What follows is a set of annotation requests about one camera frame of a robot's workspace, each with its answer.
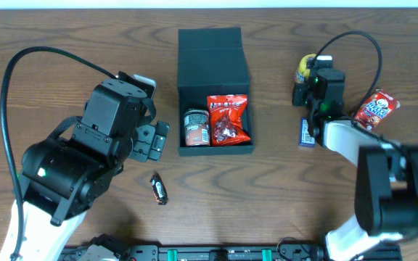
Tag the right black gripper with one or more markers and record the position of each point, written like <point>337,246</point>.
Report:
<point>301,95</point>

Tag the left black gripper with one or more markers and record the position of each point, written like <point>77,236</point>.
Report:
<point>151,141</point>

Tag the yellow candy bottle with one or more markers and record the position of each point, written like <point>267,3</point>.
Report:
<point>302,73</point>

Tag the red Pringles can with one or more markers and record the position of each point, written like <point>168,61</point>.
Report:
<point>196,128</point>

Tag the red candy bag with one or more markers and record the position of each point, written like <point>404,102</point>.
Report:
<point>226,113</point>

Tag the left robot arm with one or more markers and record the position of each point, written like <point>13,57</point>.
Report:
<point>62,175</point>

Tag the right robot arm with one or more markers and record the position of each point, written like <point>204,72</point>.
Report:
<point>386,192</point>

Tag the small blue box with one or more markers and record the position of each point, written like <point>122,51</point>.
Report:
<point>305,140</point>

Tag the black candy bar wrapper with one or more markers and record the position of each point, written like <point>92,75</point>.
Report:
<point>158,189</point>

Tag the red Hello Panda box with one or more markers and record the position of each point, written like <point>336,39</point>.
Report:
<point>376,108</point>

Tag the dark green open box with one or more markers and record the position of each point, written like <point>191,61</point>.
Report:
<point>211,62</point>

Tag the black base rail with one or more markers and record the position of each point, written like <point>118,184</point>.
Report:
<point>236,253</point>

